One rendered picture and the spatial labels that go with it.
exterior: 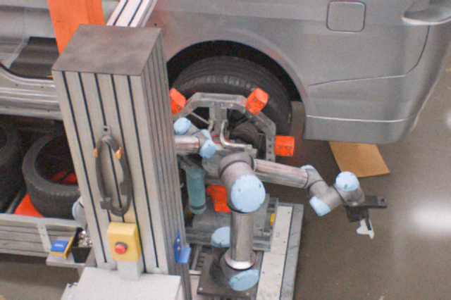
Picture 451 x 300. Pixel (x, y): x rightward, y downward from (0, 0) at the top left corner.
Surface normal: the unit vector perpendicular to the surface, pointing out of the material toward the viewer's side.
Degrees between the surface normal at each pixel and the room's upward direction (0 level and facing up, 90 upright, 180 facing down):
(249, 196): 82
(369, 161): 2
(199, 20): 90
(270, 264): 0
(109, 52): 0
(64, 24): 90
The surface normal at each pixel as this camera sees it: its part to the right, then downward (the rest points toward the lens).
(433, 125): -0.04, -0.77
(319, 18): -0.18, 0.63
